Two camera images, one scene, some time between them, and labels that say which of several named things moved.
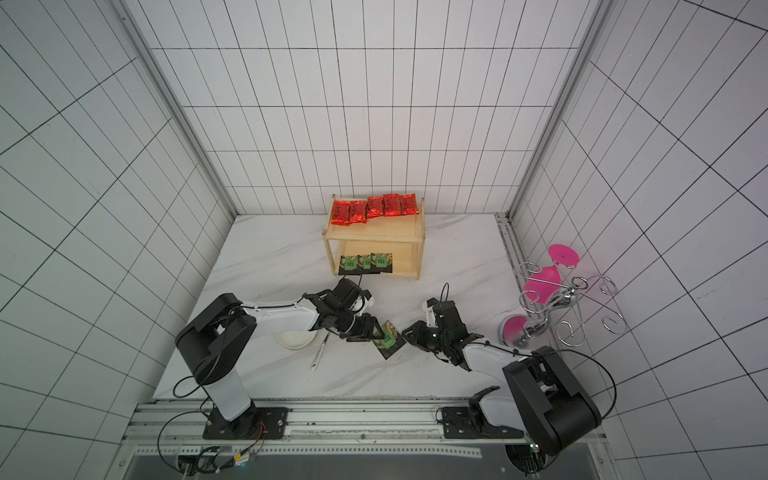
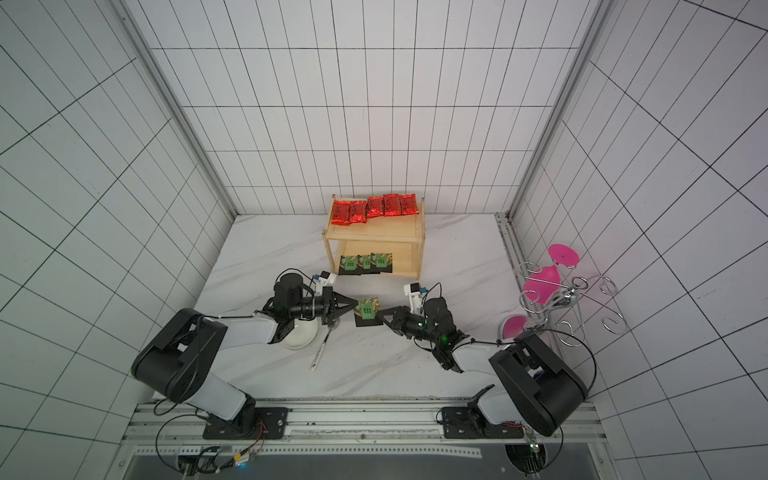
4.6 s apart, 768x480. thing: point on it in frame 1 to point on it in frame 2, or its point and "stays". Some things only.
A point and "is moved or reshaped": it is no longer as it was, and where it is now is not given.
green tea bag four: x=390 y=336 is moved or reshaped
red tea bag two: x=358 y=211 stays
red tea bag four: x=392 y=204 stays
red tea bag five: x=408 y=204 stays
